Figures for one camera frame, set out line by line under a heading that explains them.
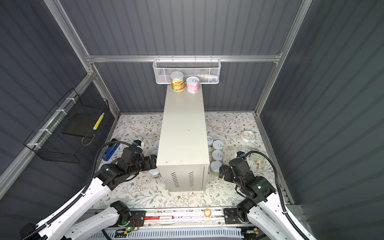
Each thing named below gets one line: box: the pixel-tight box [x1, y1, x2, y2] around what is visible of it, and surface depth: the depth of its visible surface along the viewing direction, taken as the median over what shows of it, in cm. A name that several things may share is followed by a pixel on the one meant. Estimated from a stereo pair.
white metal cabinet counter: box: [156, 84, 210, 192], surface depth 70 cm
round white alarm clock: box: [240, 129, 256, 144], surface depth 104 cm
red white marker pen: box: [144, 215, 187, 220], surface depth 75 cm
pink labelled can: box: [186, 76, 200, 94], surface depth 82 cm
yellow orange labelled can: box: [170, 71, 185, 92], surface depth 82 cm
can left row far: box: [153, 139, 160, 150], surface depth 98 cm
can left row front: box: [148, 168, 161, 179], surface depth 85 cm
